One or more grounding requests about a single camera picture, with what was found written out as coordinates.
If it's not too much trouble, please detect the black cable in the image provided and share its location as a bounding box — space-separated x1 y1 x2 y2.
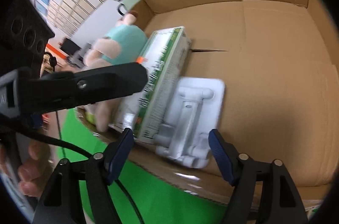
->
32 109 145 224

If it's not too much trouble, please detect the pink pig plush toy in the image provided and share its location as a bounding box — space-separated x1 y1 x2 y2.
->
82 11 148 132

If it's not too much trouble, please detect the person's left hand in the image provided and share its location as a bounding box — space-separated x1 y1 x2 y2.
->
17 140 53 198

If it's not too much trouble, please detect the white phone stand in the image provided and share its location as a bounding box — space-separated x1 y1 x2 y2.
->
154 77 225 169

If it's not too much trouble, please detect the white mug black handle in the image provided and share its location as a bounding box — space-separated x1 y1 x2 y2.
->
114 0 140 17

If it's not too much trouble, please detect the large cardboard box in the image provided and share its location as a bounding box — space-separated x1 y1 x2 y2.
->
75 0 339 212

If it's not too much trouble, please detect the green white long box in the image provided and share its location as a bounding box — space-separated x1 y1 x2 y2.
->
109 26 191 144

